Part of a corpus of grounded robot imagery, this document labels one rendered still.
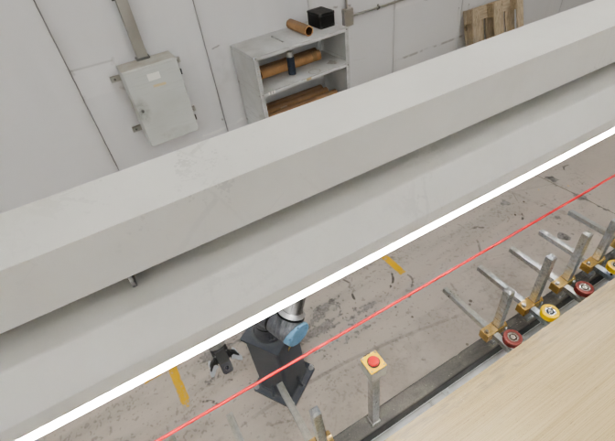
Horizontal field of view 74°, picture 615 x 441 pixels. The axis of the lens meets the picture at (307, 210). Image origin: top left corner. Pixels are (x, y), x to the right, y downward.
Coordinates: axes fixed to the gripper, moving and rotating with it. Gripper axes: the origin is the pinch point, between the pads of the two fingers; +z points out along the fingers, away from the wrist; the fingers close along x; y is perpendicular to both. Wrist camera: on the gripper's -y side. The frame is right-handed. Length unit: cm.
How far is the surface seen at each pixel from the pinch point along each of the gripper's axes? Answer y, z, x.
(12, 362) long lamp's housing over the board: -80, -144, 15
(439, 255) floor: 47, 94, -193
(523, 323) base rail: -53, 24, -139
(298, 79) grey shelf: 184, -31, -154
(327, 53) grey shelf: 214, -31, -203
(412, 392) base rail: -47, 24, -68
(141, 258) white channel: -81, -149, 4
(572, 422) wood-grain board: -97, 4, -102
